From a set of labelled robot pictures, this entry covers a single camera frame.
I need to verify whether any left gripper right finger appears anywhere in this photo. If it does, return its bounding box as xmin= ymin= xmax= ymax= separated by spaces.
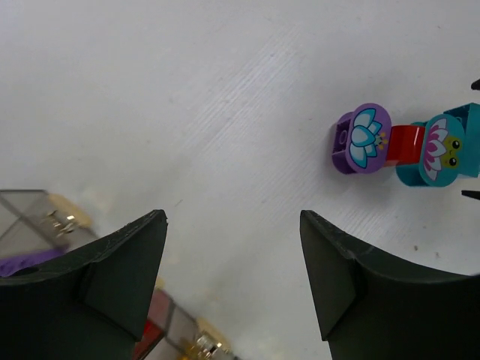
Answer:
xmin=300 ymin=210 xmax=479 ymax=359

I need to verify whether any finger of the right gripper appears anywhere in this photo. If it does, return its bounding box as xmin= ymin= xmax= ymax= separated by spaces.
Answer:
xmin=470 ymin=79 xmax=480 ymax=91
xmin=461 ymin=190 xmax=480 ymax=200

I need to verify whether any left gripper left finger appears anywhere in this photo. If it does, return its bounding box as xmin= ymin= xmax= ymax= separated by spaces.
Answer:
xmin=1 ymin=210 xmax=167 ymax=359

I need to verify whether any teal base lego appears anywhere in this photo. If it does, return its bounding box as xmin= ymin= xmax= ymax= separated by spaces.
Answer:
xmin=445 ymin=103 xmax=479 ymax=178

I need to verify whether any teal frog lego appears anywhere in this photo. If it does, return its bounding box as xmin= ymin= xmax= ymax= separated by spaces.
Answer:
xmin=395 ymin=113 xmax=465 ymax=188

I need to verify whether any red arch lego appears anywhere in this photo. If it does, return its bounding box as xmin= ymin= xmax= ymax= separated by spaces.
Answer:
xmin=384 ymin=124 xmax=425 ymax=167

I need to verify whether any purple lego block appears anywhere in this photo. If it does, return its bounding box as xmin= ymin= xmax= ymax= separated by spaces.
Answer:
xmin=1 ymin=247 xmax=67 ymax=278

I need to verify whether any purple flower lego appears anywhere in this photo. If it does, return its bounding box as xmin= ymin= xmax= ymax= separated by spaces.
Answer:
xmin=331 ymin=103 xmax=392 ymax=175

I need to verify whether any red round lego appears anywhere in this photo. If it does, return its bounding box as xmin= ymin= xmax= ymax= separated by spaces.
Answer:
xmin=132 ymin=319 xmax=164 ymax=360

